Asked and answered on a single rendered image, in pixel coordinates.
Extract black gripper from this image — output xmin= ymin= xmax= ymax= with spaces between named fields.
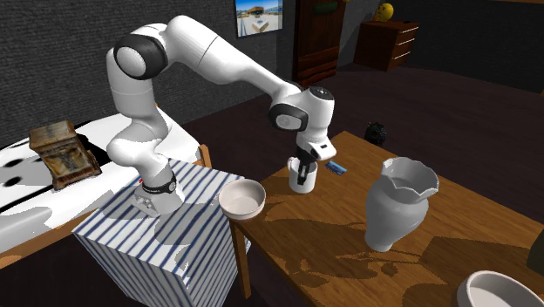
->
xmin=296 ymin=146 xmax=319 ymax=186

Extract white mug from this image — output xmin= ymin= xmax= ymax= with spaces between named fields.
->
xmin=287 ymin=156 xmax=318 ymax=194

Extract small blue card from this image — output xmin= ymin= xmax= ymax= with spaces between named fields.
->
xmin=324 ymin=161 xmax=348 ymax=176

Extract wooden table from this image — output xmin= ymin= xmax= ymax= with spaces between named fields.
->
xmin=229 ymin=130 xmax=544 ymax=307

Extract brown bowl with white inside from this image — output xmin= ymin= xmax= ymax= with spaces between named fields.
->
xmin=218 ymin=178 xmax=267 ymax=223

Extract black lumpy object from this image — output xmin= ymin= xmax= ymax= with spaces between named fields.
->
xmin=364 ymin=121 xmax=388 ymax=147

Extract white vase with jagged rim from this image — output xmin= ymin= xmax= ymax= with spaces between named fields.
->
xmin=364 ymin=156 xmax=440 ymax=253

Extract brown chest of drawers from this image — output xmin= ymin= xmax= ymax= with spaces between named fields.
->
xmin=353 ymin=3 xmax=420 ymax=72

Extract blue striped robot stand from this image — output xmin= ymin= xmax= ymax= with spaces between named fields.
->
xmin=71 ymin=158 xmax=252 ymax=307

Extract large white bowl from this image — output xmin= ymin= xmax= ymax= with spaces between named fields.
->
xmin=456 ymin=269 xmax=544 ymax=307

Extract worn brown box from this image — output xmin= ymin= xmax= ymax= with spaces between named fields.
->
xmin=28 ymin=119 xmax=103 ymax=191

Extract bed with white cover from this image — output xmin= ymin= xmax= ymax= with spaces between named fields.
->
xmin=0 ymin=111 xmax=213 ymax=269

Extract dark green object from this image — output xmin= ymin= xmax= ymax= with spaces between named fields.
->
xmin=526 ymin=229 xmax=544 ymax=276

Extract framed wall picture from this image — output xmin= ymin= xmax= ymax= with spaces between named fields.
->
xmin=235 ymin=0 xmax=284 ymax=38

